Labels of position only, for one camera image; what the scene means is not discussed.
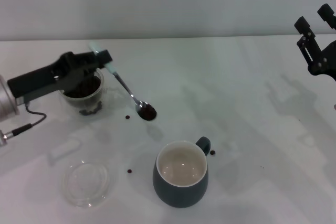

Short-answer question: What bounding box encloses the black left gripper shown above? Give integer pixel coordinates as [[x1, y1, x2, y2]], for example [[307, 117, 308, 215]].
[[7, 49, 113, 103]]

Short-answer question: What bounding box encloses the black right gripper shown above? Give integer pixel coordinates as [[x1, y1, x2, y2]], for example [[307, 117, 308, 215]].
[[293, 3, 336, 80]]

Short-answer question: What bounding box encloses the blue-handled metal spoon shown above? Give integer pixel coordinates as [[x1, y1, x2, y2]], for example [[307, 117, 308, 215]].
[[88, 41, 158, 122]]

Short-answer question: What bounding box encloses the small coffee bean heap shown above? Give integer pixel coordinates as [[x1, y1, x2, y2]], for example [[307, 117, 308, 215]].
[[138, 104, 158, 122]]

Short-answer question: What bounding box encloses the dark blue-grey ceramic mug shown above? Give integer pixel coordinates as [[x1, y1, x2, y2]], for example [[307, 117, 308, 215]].
[[152, 136, 212, 208]]

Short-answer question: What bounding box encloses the coffee bean pile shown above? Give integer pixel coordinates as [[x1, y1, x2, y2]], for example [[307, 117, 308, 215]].
[[64, 76, 102, 98]]

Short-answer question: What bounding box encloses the double-walled glass cup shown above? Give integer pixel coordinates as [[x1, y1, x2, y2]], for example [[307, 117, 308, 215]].
[[58, 66, 124, 116]]

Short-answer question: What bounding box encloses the clear glass saucer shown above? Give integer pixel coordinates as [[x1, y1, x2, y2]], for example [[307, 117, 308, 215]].
[[62, 159, 112, 208]]

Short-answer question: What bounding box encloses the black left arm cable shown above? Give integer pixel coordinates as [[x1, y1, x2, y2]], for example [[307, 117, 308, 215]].
[[0, 102, 48, 147]]

